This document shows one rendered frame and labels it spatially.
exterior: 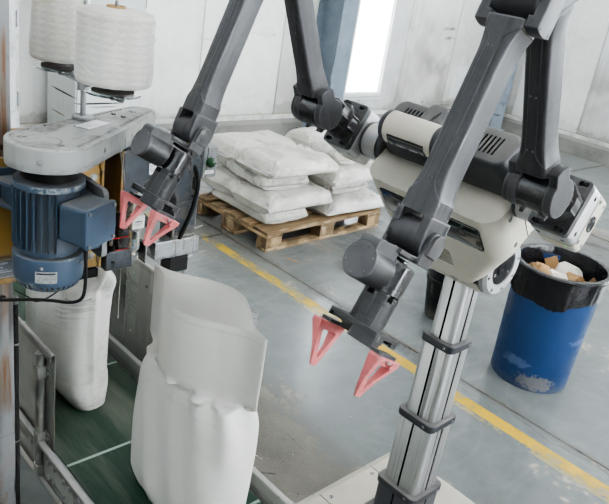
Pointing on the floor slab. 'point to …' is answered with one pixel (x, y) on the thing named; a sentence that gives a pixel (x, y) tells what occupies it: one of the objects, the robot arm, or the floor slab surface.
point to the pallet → (233, 217)
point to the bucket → (433, 291)
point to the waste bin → (546, 319)
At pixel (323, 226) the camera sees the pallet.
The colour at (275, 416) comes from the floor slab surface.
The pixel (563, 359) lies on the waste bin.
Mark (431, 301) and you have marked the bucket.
